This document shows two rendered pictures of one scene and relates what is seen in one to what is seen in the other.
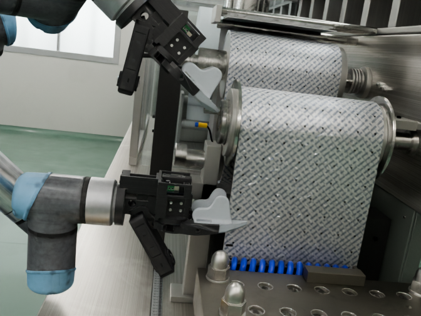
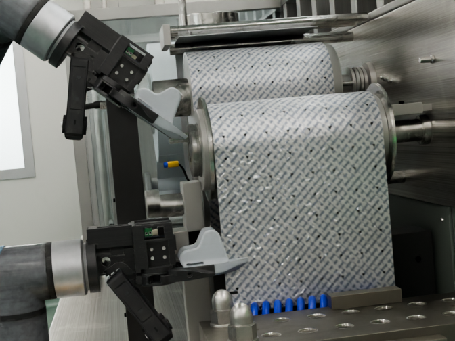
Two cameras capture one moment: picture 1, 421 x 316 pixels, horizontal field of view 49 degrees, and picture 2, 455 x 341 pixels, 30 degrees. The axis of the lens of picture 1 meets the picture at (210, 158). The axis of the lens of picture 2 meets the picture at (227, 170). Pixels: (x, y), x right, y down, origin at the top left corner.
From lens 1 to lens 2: 0.43 m
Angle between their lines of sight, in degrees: 10
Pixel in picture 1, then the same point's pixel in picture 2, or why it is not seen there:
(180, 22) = (120, 44)
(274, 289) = (292, 320)
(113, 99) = (36, 236)
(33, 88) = not seen: outside the picture
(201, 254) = not seen: hidden behind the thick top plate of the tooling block
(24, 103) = not seen: outside the picture
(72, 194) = (34, 260)
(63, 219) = (29, 294)
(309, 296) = (334, 318)
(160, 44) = (103, 74)
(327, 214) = (342, 229)
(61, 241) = (30, 323)
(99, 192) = (66, 252)
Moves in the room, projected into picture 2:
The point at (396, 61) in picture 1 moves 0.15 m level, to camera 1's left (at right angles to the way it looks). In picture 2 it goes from (393, 44) to (298, 52)
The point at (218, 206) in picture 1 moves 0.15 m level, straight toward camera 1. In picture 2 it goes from (208, 243) to (204, 262)
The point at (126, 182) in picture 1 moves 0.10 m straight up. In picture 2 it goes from (95, 235) to (88, 159)
